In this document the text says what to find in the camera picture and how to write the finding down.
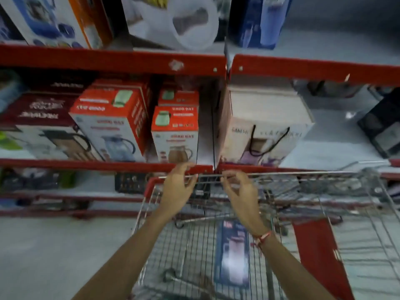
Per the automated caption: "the white and blue appliance box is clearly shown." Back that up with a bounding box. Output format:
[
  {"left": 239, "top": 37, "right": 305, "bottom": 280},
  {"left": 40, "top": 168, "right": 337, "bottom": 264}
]
[{"left": 0, "top": 0, "right": 89, "bottom": 49}]

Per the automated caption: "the black patterned box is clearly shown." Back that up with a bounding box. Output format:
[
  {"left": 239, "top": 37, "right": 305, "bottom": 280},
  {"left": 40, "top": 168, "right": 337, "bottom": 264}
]
[{"left": 114, "top": 172, "right": 151, "bottom": 194}]

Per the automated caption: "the small red white flask box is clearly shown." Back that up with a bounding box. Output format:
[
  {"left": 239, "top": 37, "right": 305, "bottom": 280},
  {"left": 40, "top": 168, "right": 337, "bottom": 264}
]
[
  {"left": 151, "top": 105, "right": 199, "bottom": 165},
  {"left": 157, "top": 88, "right": 200, "bottom": 107}
]

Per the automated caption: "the red thread bracelet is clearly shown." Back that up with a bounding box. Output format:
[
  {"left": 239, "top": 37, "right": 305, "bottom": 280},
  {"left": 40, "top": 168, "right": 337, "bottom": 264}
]
[{"left": 250, "top": 231, "right": 272, "bottom": 256}]

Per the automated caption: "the dark maroon box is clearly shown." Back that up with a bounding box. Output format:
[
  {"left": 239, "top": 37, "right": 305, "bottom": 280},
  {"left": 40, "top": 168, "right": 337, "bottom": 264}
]
[{"left": 27, "top": 71, "right": 96, "bottom": 95}]

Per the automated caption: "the maroon and white kettle box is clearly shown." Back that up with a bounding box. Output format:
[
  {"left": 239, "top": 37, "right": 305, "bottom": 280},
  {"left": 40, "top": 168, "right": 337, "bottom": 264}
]
[{"left": 0, "top": 91, "right": 104, "bottom": 162}]

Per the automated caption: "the metal bar with red tip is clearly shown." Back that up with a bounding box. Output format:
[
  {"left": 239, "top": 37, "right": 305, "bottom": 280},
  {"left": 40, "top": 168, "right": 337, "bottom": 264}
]
[{"left": 340, "top": 159, "right": 400, "bottom": 171}]

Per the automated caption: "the person's right hand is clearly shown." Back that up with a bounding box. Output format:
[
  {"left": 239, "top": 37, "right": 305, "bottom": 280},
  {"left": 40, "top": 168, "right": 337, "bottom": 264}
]
[{"left": 220, "top": 170, "right": 271, "bottom": 238}]

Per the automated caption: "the dark blue bottle box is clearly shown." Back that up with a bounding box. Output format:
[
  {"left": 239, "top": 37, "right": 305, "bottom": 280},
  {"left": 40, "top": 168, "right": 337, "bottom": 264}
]
[{"left": 229, "top": 0, "right": 294, "bottom": 50}]

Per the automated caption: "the person's left forearm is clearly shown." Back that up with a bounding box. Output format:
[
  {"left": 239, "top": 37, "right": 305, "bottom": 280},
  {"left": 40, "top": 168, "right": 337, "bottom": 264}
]
[{"left": 71, "top": 209, "right": 185, "bottom": 300}]

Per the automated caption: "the metal wire shopping cart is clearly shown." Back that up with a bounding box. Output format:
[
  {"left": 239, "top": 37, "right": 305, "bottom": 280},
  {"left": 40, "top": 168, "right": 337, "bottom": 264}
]
[{"left": 131, "top": 168, "right": 400, "bottom": 300}]

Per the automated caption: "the person's left hand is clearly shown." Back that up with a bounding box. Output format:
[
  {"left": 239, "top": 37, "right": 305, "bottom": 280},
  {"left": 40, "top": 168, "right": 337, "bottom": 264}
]
[{"left": 156, "top": 162, "right": 199, "bottom": 218}]

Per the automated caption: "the red metal shelf rack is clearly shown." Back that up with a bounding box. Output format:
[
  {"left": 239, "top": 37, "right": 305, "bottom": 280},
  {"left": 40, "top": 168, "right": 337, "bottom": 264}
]
[{"left": 0, "top": 43, "right": 400, "bottom": 220}]

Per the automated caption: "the beige box with cord handle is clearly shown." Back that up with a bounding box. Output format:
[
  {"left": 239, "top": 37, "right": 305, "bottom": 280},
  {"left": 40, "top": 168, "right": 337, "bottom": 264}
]
[{"left": 218, "top": 85, "right": 315, "bottom": 168}]

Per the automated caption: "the orange appliance box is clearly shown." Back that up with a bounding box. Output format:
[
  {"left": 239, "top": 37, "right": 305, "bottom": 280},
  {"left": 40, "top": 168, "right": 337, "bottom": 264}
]
[{"left": 67, "top": 0, "right": 115, "bottom": 49}]

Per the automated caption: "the blue flask box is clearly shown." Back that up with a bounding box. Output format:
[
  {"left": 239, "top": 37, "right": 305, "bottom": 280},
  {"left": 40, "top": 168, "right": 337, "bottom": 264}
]
[{"left": 214, "top": 220, "right": 251, "bottom": 290}]

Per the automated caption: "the red cart seat flap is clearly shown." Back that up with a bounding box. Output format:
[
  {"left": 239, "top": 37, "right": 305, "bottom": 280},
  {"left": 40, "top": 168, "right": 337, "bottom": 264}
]
[{"left": 292, "top": 218, "right": 355, "bottom": 300}]

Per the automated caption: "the person's right forearm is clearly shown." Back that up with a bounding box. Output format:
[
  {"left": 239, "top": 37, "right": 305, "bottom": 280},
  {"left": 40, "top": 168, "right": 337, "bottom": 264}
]
[{"left": 251, "top": 229, "right": 336, "bottom": 300}]

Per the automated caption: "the large red white flask box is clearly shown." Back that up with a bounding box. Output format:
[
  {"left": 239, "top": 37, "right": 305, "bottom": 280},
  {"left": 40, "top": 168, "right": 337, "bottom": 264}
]
[
  {"left": 93, "top": 79, "right": 153, "bottom": 107},
  {"left": 68, "top": 87, "right": 149, "bottom": 163}
]

